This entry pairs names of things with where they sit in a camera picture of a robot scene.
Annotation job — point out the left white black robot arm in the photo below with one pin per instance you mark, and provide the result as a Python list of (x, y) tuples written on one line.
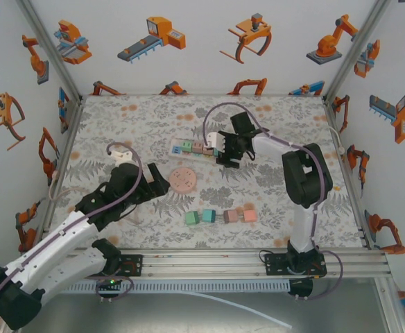
[(50, 243)]

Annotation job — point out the aluminium frame leg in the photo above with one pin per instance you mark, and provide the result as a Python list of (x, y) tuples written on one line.
[(388, 305)]

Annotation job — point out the aluminium side rail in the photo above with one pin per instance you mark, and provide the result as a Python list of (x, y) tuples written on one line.
[(347, 173), (67, 138)]

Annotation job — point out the aluminium frame post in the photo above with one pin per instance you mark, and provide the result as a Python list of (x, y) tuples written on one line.
[(356, 48), (51, 48)]

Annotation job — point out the salmon pink plug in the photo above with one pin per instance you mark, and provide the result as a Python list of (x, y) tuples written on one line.
[(249, 215)]

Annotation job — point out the floral table mat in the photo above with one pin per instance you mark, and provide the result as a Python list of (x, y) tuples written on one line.
[(188, 236)]

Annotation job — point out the controller board with green light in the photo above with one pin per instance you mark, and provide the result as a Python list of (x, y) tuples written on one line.
[(110, 283)]

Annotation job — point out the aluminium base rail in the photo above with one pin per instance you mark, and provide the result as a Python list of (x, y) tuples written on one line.
[(202, 263)]

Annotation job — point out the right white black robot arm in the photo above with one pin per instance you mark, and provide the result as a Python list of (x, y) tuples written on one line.
[(303, 225)]

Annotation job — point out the white power strip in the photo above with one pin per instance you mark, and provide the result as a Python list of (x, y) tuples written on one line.
[(188, 156)]

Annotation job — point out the round pink socket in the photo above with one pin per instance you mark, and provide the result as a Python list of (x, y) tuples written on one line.
[(182, 181)]

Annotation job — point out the green plug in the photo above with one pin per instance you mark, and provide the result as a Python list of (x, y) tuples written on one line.
[(191, 218), (185, 146)]

